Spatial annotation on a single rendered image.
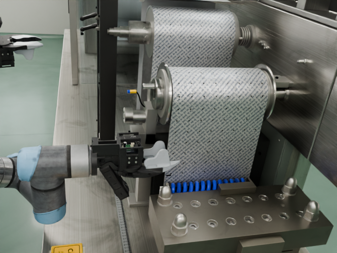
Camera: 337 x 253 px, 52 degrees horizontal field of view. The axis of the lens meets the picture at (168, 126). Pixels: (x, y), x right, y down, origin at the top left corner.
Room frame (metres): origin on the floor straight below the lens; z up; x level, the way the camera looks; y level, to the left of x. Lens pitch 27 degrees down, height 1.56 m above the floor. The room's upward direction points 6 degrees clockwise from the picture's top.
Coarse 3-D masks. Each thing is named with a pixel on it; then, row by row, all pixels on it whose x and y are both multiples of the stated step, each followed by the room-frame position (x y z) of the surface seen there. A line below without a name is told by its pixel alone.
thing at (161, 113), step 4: (160, 72) 0.78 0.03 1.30; (164, 72) 0.76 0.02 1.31; (160, 76) 0.78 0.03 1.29; (164, 76) 0.75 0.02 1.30; (164, 80) 0.74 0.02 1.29; (268, 80) 0.81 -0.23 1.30; (164, 84) 0.74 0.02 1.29; (268, 84) 0.80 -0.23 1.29; (164, 88) 0.74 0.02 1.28; (268, 88) 0.80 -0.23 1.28; (164, 92) 0.73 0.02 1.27; (172, 92) 0.73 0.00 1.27; (268, 92) 0.79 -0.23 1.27; (164, 96) 0.73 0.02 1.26; (172, 96) 0.72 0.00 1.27; (268, 96) 0.79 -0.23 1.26; (164, 100) 0.73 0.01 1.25; (268, 100) 0.79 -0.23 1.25; (164, 104) 0.72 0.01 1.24; (268, 104) 0.79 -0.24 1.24; (164, 108) 0.72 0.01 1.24; (160, 112) 0.75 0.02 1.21; (164, 112) 0.72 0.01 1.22; (160, 116) 0.75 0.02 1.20
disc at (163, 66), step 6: (162, 66) 0.79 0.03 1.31; (168, 72) 0.74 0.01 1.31; (168, 78) 0.73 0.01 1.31; (168, 84) 0.72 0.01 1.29; (168, 90) 0.72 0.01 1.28; (168, 96) 0.71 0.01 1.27; (168, 102) 0.71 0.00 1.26; (168, 108) 0.70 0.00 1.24; (168, 114) 0.71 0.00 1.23; (162, 120) 0.74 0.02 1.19
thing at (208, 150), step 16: (176, 128) 0.72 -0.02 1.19; (192, 128) 0.73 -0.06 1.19; (208, 128) 0.74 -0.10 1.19; (224, 128) 0.75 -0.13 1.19; (240, 128) 0.76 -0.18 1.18; (256, 128) 0.78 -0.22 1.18; (176, 144) 0.72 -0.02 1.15; (192, 144) 0.73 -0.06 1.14; (208, 144) 0.74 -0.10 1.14; (224, 144) 0.76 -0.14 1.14; (240, 144) 0.77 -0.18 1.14; (256, 144) 0.78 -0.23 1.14; (192, 160) 0.73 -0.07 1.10; (208, 160) 0.75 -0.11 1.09; (224, 160) 0.76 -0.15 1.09; (240, 160) 0.77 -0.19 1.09; (176, 176) 0.72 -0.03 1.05; (192, 176) 0.74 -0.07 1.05; (208, 176) 0.75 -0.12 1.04; (224, 176) 0.76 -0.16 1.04; (240, 176) 0.77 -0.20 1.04
